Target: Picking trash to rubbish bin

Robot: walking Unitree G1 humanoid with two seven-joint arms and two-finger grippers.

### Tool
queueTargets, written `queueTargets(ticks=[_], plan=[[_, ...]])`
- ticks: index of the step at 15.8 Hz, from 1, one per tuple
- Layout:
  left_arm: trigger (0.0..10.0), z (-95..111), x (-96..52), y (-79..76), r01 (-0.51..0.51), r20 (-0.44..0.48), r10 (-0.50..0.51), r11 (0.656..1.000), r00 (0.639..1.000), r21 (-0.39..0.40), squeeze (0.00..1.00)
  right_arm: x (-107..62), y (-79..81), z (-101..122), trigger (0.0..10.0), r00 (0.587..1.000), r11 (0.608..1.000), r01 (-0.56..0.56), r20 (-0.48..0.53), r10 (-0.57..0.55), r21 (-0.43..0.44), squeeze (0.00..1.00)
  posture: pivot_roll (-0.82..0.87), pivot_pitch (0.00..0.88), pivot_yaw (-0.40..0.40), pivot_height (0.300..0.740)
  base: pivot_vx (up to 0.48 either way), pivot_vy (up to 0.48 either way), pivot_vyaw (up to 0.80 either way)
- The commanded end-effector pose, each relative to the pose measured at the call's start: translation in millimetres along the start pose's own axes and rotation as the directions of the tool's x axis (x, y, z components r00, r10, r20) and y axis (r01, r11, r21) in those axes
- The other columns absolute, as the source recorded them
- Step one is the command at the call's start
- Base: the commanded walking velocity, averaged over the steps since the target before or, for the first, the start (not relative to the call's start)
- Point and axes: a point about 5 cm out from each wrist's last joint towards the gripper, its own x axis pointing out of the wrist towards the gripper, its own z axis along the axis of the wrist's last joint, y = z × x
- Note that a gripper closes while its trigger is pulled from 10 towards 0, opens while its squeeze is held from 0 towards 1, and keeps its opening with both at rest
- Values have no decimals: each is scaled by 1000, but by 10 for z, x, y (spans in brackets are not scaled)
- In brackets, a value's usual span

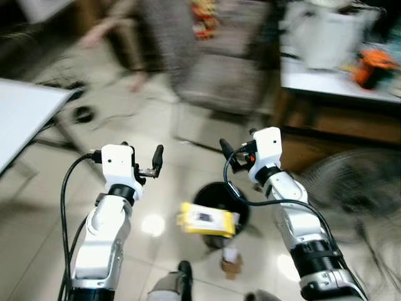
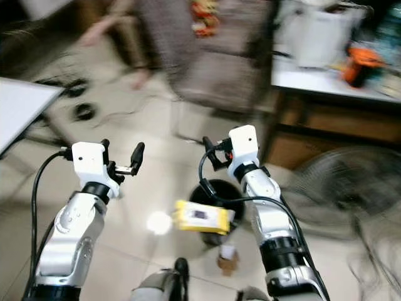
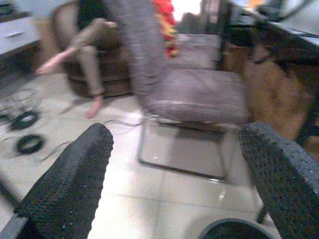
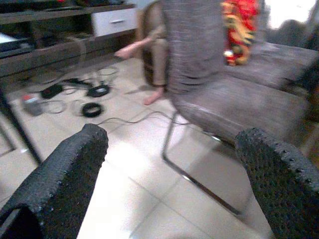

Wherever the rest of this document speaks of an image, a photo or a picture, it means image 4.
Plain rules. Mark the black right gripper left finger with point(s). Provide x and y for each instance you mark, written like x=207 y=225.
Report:
x=54 y=179

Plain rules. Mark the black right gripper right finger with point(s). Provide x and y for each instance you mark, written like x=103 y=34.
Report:
x=281 y=189

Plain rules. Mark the dark metal table leg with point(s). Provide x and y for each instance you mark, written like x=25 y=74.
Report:
x=20 y=127

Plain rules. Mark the grey device with red label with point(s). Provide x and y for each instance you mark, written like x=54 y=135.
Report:
x=32 y=105

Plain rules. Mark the black power adapter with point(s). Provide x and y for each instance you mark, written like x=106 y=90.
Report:
x=51 y=91

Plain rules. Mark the dark wood TV cabinet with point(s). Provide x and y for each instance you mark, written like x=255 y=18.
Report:
x=62 y=52

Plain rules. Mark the grey fabric sofa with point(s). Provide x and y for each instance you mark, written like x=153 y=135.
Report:
x=274 y=62

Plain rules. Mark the person in beige trousers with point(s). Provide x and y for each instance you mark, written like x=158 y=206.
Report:
x=159 y=62

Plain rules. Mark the red gold lion toy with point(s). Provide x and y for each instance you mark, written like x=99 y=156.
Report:
x=240 y=27

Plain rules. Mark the white cabinet drawer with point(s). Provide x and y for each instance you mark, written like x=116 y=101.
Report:
x=112 y=22

